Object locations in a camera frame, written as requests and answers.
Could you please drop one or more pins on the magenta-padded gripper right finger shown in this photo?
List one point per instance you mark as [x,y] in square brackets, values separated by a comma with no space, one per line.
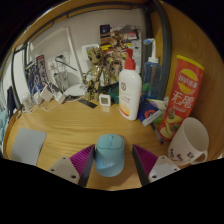
[146,160]

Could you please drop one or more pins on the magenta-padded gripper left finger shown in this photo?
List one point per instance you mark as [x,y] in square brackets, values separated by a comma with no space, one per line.
[81,161]

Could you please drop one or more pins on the light blue computer mouse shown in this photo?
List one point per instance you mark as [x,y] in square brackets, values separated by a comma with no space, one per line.
[109,156]

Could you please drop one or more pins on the grey mouse pad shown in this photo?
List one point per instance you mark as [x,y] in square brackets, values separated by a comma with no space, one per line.
[28,145]

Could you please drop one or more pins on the white mug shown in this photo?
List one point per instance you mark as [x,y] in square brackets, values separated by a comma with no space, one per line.
[186,143]

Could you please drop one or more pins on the small blue box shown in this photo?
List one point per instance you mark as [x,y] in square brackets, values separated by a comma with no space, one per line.
[149,112]

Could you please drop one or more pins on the small white cube clock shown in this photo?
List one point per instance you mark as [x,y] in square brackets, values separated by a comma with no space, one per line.
[105,100]

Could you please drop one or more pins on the white pump lotion bottle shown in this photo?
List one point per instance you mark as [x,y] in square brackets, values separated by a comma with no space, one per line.
[130,95]

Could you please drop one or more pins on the white power adapter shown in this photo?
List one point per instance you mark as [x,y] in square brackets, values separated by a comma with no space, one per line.
[60,97]
[46,94]

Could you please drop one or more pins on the white desk lamp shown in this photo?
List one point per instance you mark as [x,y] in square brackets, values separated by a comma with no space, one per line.
[75,90]

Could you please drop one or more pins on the red chips can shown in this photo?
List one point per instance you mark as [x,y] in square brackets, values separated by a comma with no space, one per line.
[181,96]

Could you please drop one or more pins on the clear plastic bag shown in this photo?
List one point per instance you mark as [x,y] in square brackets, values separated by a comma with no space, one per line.
[28,102]

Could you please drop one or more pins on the brown tree-creature figurine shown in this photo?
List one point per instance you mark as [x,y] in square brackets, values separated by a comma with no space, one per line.
[93,73]

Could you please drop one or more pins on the blue robot model box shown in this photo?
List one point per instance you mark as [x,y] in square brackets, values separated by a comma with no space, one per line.
[35,75]

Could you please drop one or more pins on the colourful figure box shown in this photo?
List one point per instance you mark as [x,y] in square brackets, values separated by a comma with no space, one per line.
[115,36]

